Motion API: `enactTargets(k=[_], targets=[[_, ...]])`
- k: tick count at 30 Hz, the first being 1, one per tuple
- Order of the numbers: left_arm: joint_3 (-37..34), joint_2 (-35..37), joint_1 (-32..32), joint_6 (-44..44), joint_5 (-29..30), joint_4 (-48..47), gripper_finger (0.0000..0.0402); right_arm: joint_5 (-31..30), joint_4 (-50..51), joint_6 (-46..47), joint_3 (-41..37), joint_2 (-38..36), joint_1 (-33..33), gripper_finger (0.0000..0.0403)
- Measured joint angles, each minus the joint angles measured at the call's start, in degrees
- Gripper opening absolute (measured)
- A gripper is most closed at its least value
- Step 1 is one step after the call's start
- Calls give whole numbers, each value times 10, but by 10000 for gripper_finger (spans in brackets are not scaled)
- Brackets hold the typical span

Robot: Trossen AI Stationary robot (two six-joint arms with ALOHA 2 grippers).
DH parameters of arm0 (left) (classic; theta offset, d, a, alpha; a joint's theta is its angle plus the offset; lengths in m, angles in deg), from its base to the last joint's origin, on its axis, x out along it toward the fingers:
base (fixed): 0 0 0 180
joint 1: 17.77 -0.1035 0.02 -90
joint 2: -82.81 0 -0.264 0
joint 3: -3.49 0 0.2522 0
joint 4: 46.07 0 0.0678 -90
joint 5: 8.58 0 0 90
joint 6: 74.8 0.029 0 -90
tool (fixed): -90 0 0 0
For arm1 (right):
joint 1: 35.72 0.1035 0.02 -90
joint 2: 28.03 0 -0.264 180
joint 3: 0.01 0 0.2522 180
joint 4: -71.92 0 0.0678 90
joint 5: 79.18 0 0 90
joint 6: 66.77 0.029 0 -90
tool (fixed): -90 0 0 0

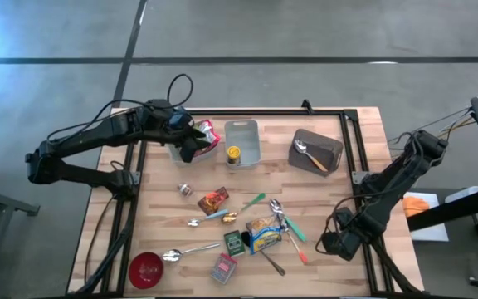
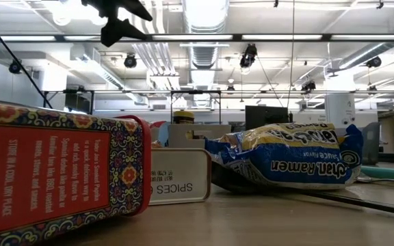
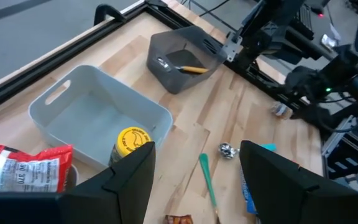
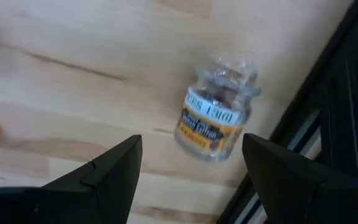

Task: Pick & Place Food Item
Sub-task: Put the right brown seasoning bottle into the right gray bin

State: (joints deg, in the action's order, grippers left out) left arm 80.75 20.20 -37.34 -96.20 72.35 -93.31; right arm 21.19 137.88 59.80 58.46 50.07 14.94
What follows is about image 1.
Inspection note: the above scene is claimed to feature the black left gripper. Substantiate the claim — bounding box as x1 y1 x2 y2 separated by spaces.
146 99 213 164

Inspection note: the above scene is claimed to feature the red snack packet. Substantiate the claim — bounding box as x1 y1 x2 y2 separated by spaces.
192 119 222 158

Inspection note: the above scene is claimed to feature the silver spoon red handle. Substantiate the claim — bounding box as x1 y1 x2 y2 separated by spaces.
278 218 310 266

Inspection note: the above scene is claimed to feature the orange foil pouch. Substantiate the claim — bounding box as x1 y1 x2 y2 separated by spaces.
197 186 230 216

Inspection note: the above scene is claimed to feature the silver spoon green handle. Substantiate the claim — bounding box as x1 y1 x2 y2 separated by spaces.
269 199 308 243

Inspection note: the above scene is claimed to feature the blue yellow ramen packet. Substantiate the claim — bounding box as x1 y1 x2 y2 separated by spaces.
245 215 285 256

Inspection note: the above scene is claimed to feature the silver spoon light-blue handle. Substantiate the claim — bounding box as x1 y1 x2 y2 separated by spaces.
187 208 230 228

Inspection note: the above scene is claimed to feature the gold spoon green handle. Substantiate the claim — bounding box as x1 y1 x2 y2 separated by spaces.
221 192 266 225

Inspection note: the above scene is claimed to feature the silver spice tin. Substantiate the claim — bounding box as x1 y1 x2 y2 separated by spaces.
222 229 246 257

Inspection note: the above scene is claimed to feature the plain silver spoon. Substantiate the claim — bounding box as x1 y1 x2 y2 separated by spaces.
161 242 222 264

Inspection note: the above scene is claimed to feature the red patterned paprika tin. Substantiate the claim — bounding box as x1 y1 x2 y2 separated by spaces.
209 252 239 286

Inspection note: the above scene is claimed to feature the narrow white plastic bin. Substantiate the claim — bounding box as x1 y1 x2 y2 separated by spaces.
223 119 262 171

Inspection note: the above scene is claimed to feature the orange cloth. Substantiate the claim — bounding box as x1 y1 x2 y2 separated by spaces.
402 195 432 218

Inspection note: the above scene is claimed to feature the white paper sheet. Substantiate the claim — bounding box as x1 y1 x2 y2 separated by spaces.
400 190 451 243

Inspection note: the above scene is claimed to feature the grey plastic bin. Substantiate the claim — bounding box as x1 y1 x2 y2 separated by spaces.
287 128 344 178

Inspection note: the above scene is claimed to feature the white container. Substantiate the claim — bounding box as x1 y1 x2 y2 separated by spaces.
444 185 478 204

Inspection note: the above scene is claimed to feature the red bowl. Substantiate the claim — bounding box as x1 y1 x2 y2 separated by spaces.
128 251 165 291

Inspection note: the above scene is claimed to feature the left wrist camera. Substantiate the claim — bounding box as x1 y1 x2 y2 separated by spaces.
166 108 193 130

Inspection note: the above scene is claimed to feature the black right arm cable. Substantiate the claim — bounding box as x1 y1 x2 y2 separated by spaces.
315 194 350 255

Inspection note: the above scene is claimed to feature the black table frame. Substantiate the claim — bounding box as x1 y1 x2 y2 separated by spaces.
72 105 417 299

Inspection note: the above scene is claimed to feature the silver spoon wooden handle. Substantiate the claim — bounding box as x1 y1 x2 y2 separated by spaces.
293 138 329 173

